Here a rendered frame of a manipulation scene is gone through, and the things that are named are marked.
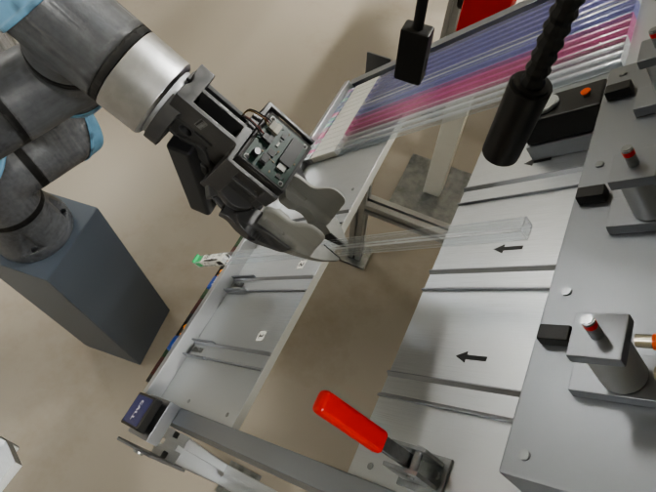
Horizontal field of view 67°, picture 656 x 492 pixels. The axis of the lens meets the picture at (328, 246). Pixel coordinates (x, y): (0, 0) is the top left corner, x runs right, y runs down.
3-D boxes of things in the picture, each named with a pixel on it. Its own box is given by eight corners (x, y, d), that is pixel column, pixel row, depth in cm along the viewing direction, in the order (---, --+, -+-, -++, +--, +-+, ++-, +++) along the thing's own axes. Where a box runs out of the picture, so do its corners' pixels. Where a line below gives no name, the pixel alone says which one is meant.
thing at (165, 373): (183, 415, 71) (142, 390, 68) (365, 109, 101) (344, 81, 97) (186, 417, 70) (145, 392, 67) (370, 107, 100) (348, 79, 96)
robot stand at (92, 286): (86, 346, 146) (-31, 254, 98) (118, 292, 155) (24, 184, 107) (140, 365, 143) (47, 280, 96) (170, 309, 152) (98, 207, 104)
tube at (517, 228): (198, 267, 73) (193, 263, 73) (204, 260, 74) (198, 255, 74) (527, 240, 35) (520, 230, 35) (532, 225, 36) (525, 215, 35)
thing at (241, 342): (172, 408, 69) (153, 397, 67) (362, 98, 99) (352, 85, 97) (246, 438, 55) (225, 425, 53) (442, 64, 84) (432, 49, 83)
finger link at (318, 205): (371, 237, 47) (295, 180, 44) (338, 249, 52) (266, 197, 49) (382, 211, 49) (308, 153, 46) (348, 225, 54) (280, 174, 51)
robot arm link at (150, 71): (91, 116, 43) (146, 59, 47) (136, 151, 45) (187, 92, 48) (102, 74, 37) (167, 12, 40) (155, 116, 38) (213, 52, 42)
